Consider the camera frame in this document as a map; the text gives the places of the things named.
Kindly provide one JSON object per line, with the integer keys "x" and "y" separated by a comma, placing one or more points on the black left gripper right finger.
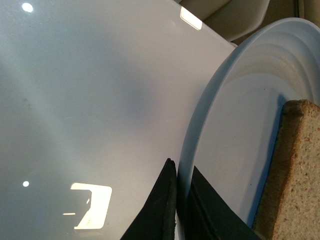
{"x": 209, "y": 217}

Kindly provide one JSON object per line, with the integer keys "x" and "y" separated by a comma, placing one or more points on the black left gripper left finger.
{"x": 157, "y": 218}

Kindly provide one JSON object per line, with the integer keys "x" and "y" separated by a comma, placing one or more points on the light blue plate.
{"x": 231, "y": 135}

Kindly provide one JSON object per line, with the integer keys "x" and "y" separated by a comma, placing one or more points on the brown bread slice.
{"x": 289, "y": 207}

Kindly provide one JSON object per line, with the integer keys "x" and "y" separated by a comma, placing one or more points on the beige chair centre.
{"x": 231, "y": 19}

